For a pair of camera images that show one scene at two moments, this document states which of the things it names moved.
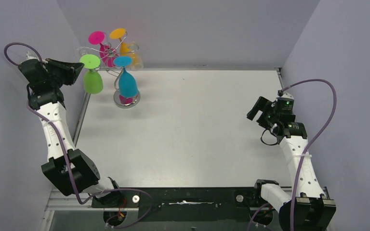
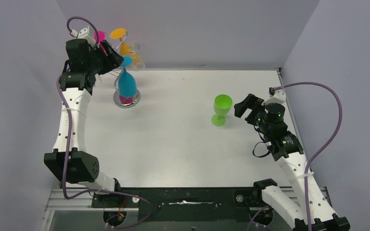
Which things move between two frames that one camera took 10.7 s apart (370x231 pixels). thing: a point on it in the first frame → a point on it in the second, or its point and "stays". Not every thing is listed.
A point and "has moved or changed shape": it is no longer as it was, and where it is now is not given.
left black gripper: (55, 72) → (101, 56)
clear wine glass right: (137, 60) stays
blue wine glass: (128, 87) stays
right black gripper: (264, 110) → (253, 108)
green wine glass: (93, 83) has moved or changed shape
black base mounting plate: (186, 204) stays
